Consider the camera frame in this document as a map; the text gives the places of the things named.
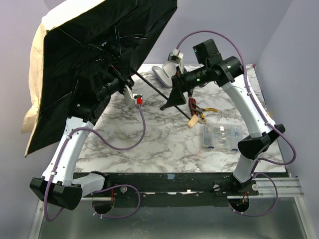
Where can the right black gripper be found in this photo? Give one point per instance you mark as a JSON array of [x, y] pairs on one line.
[[178, 83]]

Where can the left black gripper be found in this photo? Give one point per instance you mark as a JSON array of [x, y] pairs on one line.
[[123, 81]]

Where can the purple umbrella case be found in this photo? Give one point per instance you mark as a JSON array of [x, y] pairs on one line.
[[165, 72]]

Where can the beige umbrella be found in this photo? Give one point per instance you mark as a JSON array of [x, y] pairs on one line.
[[93, 35]]

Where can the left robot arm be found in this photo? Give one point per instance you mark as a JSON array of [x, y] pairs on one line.
[[68, 111]]

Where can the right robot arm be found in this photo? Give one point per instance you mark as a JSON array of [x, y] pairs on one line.
[[263, 131]]

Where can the clear plastic screw box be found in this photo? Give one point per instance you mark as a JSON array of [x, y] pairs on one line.
[[221, 136]]

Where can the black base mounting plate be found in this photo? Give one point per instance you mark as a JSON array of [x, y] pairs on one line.
[[173, 189]]

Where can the red handled pliers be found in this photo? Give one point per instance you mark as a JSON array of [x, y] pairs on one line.
[[192, 106]]

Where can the yellow handled pliers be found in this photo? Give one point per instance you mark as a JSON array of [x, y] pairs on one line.
[[202, 112]]

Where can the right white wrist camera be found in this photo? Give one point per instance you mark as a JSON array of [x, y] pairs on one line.
[[176, 57]]

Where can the aluminium rail frame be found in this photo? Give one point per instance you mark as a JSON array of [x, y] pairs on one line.
[[287, 187]]

